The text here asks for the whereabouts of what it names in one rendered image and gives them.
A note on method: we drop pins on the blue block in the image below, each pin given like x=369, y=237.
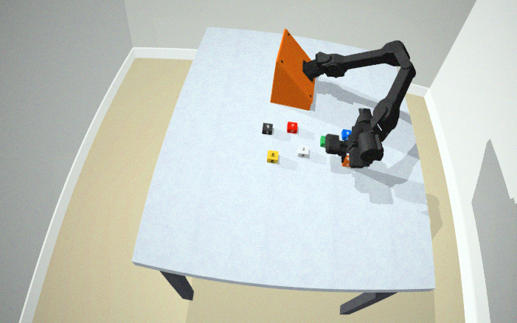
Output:
x=345, y=134

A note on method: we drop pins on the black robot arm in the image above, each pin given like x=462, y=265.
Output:
x=386, y=112

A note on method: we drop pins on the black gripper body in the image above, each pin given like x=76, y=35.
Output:
x=334, y=146

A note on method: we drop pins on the yellow block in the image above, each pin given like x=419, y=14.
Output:
x=272, y=156

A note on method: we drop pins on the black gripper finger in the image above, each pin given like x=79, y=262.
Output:
x=342, y=156

